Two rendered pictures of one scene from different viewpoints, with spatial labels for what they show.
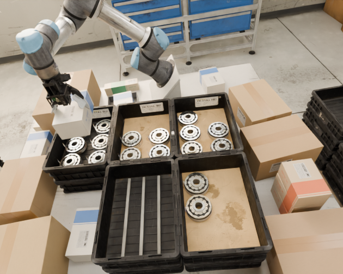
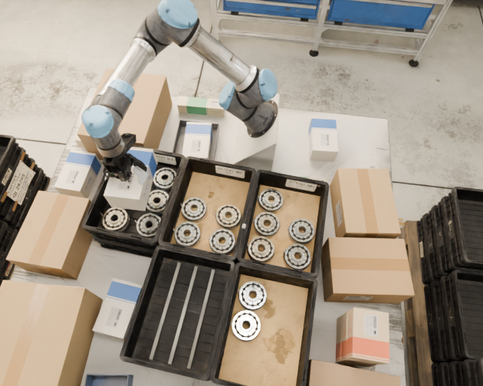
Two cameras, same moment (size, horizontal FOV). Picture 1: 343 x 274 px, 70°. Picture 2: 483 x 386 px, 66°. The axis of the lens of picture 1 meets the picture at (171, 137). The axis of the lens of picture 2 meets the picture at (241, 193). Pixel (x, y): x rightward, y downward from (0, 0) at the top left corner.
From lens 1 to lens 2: 0.52 m
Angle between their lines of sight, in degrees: 14
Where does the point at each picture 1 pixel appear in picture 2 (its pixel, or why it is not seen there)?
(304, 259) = not seen: outside the picture
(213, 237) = (251, 363)
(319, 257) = not seen: outside the picture
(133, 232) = (169, 329)
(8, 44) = not seen: outside the picture
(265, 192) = (330, 319)
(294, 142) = (382, 279)
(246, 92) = (357, 184)
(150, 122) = (223, 188)
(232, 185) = (292, 309)
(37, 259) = (64, 335)
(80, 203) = (118, 264)
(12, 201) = (42, 251)
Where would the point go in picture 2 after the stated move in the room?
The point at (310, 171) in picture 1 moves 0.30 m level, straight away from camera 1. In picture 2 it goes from (379, 328) to (438, 278)
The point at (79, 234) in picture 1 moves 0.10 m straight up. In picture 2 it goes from (111, 310) to (103, 305)
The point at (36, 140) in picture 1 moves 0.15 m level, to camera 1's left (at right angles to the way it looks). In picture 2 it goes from (77, 165) to (44, 161)
